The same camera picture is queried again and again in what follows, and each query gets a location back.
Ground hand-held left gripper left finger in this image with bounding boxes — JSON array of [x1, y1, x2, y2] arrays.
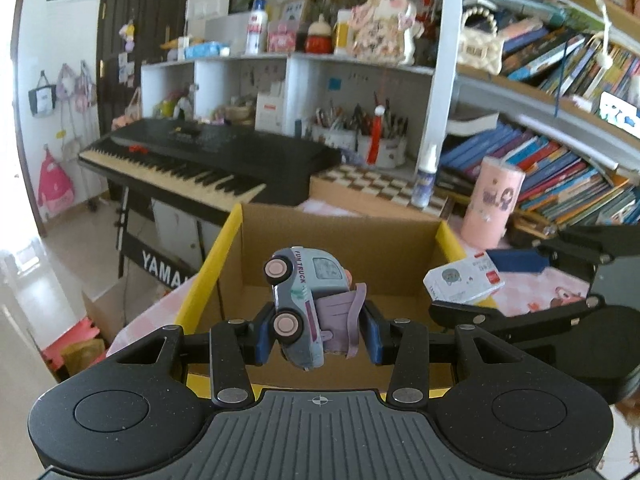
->
[[105, 305, 281, 406]]

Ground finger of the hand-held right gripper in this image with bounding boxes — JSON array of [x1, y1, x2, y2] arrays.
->
[[492, 225, 640, 281], [429, 295, 606, 346]]

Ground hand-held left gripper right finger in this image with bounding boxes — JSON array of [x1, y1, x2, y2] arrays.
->
[[362, 300, 526, 406]]

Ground small white product box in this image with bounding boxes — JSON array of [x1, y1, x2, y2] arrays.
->
[[422, 254, 506, 307]]

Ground pale blue toy truck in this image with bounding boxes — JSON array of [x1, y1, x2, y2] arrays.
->
[[263, 247, 368, 372]]

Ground yellow cardboard box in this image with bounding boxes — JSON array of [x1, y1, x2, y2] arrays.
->
[[175, 202, 468, 401]]

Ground pink cartoon tumbler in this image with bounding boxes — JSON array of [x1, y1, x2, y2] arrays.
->
[[460, 156, 527, 251]]

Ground row of blue books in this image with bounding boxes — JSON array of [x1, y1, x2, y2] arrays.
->
[[440, 122, 640, 226]]

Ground white spray bottle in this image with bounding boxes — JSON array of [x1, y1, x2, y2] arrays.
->
[[410, 144, 440, 209]]

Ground black keyboard stand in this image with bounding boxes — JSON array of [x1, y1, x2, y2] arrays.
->
[[115, 185, 236, 293]]

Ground thick white-paged book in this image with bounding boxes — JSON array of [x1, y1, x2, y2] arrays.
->
[[447, 110, 501, 137]]

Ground wooden chessboard box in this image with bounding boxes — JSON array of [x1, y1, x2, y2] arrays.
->
[[309, 164, 451, 218]]

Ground brown cardboard carton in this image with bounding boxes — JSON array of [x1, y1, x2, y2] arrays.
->
[[82, 277, 133, 346]]

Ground white pen holder with pens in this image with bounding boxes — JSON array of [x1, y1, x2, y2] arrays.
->
[[372, 110, 408, 168], [310, 105, 358, 151]]

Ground red tassel ornament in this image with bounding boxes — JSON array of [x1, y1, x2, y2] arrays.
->
[[367, 97, 388, 165]]

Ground black electronic keyboard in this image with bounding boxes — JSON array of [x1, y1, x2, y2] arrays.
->
[[78, 119, 342, 226]]

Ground row of mixed books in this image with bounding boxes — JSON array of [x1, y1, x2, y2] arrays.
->
[[500, 10, 640, 106]]

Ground white quilted pearl handbag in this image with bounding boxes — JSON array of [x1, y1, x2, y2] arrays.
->
[[457, 7, 505, 78]]

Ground white bookshelf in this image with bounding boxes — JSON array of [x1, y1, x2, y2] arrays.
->
[[420, 0, 640, 196]]

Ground white box red label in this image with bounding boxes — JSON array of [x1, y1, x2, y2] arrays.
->
[[255, 92, 286, 133]]

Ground pink backpack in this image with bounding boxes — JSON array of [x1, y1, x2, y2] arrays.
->
[[37, 145, 76, 213]]

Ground white cubby shelf unit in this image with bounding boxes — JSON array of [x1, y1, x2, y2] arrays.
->
[[141, 52, 436, 166]]

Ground floral cow figurine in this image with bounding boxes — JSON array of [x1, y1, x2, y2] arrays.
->
[[350, 0, 418, 66]]

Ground yellow bottle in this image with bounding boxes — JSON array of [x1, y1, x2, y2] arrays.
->
[[334, 9, 353, 55]]

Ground blue tissue pack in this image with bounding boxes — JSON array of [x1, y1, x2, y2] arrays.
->
[[185, 42, 231, 59]]

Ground small pink box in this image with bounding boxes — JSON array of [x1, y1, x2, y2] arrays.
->
[[267, 22, 296, 53]]

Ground hanging pink bags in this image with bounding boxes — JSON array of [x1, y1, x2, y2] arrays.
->
[[56, 62, 98, 111]]

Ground white bottle red label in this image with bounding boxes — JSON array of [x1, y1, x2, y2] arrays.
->
[[245, 0, 269, 55]]

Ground dark tote bag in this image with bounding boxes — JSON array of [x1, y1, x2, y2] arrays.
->
[[27, 71, 57, 118]]

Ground black door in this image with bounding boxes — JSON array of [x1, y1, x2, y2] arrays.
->
[[95, 0, 193, 136]]

